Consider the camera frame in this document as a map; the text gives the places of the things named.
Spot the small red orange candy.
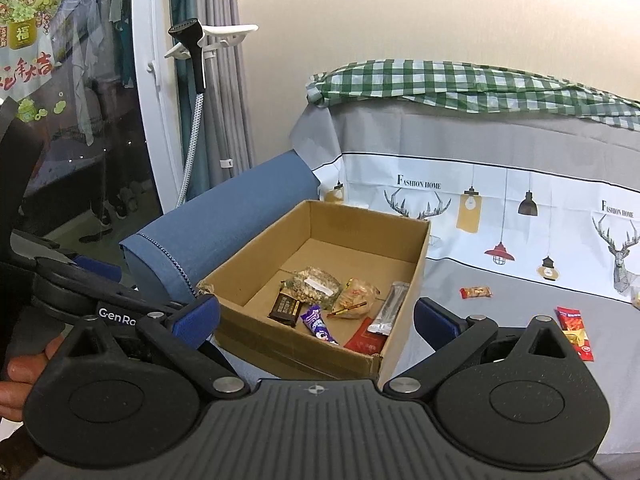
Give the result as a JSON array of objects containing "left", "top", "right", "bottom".
[{"left": 460, "top": 286, "right": 491, "bottom": 299}]

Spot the silver snack bar wrapper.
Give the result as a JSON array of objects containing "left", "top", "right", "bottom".
[{"left": 367, "top": 282, "right": 409, "bottom": 336}]

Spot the black cracker packet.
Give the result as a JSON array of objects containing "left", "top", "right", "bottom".
[{"left": 268, "top": 292, "right": 304, "bottom": 327}]

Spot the clear bag of biscuits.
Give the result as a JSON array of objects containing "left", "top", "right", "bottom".
[{"left": 329, "top": 278, "right": 380, "bottom": 320}]

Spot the clear bag of nut snacks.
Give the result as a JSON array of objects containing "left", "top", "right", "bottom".
[{"left": 280, "top": 266, "right": 343, "bottom": 310}]

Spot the purple chocolate bar wrapper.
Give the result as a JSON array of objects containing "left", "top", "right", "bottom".
[{"left": 300, "top": 304, "right": 338, "bottom": 346}]

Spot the person's left hand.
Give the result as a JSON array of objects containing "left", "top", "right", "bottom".
[{"left": 0, "top": 335, "right": 64, "bottom": 422}]

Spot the red chip snack packet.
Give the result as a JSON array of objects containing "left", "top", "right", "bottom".
[{"left": 555, "top": 307, "right": 594, "bottom": 362}]

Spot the glass door with decals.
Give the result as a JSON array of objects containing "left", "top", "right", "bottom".
[{"left": 1, "top": 0, "right": 160, "bottom": 247}]

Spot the yellow green snack packet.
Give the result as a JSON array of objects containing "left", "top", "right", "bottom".
[{"left": 630, "top": 286, "right": 640, "bottom": 309}]

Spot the printed sofa cover cloth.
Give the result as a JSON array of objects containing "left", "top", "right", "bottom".
[{"left": 291, "top": 101, "right": 639, "bottom": 458}]

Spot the brown cardboard box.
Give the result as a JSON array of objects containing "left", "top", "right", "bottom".
[{"left": 198, "top": 200, "right": 431, "bottom": 384}]

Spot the grey curtain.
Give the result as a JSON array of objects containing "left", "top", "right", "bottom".
[{"left": 170, "top": 0, "right": 255, "bottom": 200}]

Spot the green checked cloth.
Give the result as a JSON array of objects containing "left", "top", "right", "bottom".
[{"left": 306, "top": 58, "right": 639, "bottom": 131}]

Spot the garment steamer with hose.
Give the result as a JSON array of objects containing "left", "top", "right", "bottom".
[{"left": 164, "top": 18, "right": 259, "bottom": 207}]

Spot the white door frame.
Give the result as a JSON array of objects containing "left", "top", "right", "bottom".
[{"left": 131, "top": 0, "right": 183, "bottom": 212}]

